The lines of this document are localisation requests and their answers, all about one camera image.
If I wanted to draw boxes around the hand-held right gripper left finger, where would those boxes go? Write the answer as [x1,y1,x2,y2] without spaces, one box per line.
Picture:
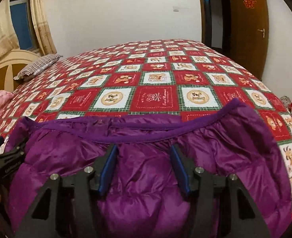
[14,144,119,238]

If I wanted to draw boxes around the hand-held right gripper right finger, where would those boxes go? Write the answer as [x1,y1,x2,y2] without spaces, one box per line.
[169,144,272,238]

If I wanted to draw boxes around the purple hooded puffer jacket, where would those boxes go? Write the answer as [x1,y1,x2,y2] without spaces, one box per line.
[4,98,292,238]

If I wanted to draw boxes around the cream wooden headboard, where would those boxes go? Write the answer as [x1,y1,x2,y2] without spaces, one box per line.
[0,49,42,93]

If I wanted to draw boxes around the striped pillow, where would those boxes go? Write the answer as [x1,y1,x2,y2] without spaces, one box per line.
[13,54,63,81]

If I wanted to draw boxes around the red bear-print bedspread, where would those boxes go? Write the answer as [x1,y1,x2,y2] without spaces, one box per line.
[0,39,292,211]

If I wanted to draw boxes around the window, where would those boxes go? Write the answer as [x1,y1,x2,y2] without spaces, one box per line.
[9,0,38,53]

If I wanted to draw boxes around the narrow beige patterned curtain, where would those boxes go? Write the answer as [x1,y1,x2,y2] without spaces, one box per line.
[28,0,58,56]

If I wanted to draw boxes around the brown wooden door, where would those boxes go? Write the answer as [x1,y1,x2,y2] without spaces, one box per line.
[229,0,270,80]

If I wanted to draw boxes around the red paper door decoration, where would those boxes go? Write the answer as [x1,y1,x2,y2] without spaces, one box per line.
[239,0,257,8]

